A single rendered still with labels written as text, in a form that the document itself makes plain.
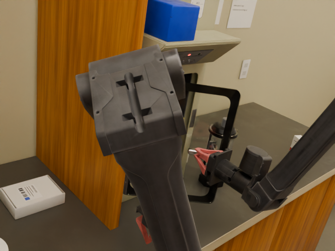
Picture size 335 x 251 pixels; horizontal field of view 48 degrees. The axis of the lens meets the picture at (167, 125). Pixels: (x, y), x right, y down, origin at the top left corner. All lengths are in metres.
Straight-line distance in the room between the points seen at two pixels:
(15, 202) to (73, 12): 0.58
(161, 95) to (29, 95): 1.12
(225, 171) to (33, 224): 0.58
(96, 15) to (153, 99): 0.71
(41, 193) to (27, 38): 0.51
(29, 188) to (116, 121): 0.97
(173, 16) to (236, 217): 0.72
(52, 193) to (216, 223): 0.53
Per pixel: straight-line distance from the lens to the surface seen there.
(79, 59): 1.12
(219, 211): 1.34
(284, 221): 1.77
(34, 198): 1.23
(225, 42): 1.12
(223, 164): 1.03
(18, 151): 1.51
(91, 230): 1.17
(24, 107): 1.44
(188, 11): 0.99
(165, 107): 0.32
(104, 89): 0.36
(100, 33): 1.02
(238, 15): 2.08
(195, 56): 1.11
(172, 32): 0.96
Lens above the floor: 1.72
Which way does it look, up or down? 25 degrees down
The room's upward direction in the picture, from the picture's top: 10 degrees clockwise
